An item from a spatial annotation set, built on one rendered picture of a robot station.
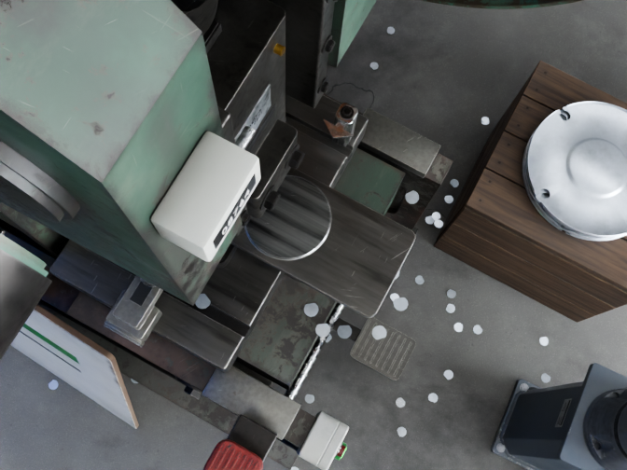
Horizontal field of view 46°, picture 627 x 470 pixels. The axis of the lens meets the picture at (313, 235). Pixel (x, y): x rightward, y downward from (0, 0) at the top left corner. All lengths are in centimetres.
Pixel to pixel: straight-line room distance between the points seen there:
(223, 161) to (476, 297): 144
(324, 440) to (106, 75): 85
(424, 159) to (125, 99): 90
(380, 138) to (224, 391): 48
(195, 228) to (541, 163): 118
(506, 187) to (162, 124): 122
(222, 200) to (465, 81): 162
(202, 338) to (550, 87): 97
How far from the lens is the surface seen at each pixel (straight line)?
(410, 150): 123
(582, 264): 158
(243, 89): 69
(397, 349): 164
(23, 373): 188
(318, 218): 103
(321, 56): 76
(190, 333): 109
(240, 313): 108
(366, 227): 104
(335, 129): 107
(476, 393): 183
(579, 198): 157
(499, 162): 158
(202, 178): 47
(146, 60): 38
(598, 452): 141
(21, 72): 36
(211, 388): 114
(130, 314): 105
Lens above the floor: 177
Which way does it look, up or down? 75 degrees down
